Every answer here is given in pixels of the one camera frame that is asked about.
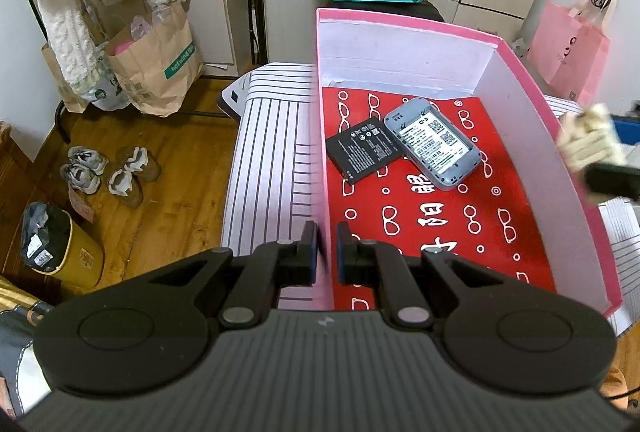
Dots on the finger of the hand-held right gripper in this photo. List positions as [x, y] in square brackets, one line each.
[615, 179]

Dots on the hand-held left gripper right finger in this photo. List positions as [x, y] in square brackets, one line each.
[344, 262]

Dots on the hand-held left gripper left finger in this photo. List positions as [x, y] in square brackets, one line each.
[312, 257]

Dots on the pink cardboard box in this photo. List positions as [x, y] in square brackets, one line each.
[400, 41]

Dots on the blue container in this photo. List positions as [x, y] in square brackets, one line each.
[629, 129]

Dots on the striped bed sheet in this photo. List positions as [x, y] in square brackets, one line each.
[270, 151]

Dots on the black flat battery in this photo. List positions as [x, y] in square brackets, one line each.
[360, 149]

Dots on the pink paper bag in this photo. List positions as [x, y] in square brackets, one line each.
[565, 46]

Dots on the grey portable router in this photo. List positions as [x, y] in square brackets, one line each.
[435, 141]

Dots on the brown fur-lined slipper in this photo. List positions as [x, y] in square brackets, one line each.
[140, 164]
[125, 188]

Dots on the yellow trash bin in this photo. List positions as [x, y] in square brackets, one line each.
[85, 257]

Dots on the grey sneaker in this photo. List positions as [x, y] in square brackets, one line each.
[87, 159]
[80, 178]

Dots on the black hard suitcase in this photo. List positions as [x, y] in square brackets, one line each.
[430, 10]

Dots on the brown paper bag green band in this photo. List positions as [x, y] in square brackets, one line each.
[160, 56]

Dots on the black clothes rack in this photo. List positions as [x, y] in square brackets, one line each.
[256, 11]

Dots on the green patterned plastic bag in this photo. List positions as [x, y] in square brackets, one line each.
[102, 89]

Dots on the black plastic bag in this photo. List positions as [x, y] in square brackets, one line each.
[42, 237]

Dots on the dark cloth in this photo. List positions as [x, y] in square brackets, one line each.
[20, 352]

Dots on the plain brown paper bag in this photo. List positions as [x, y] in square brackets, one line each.
[57, 76]

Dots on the fluffy white green jacket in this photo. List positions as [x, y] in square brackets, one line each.
[55, 21]

